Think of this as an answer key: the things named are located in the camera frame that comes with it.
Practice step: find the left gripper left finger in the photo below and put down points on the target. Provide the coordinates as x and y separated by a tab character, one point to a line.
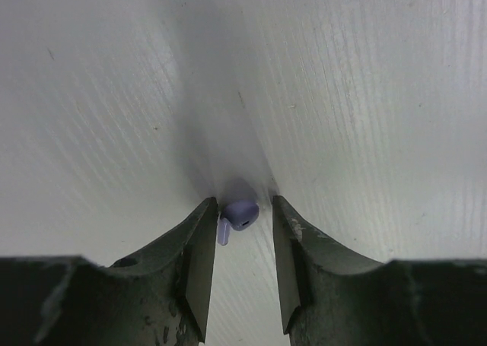
157	295

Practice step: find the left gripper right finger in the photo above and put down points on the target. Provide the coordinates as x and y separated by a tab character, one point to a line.
332	295

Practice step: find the purple earbud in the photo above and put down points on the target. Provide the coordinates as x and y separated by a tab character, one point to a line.
236	216

